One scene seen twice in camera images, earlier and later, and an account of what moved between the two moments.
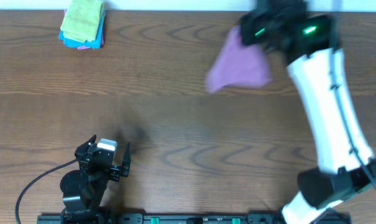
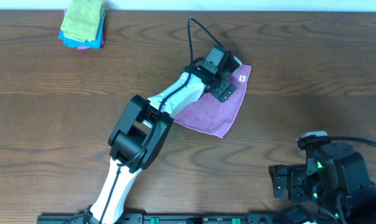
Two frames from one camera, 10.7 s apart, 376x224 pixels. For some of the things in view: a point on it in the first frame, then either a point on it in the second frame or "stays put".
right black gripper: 242,28 → 296,174
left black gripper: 82,150 → 227,85
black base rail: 123,218 stays put
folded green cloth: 82,20 stays put
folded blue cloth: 97,43 stays put
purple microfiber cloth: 238,65 → 209,115
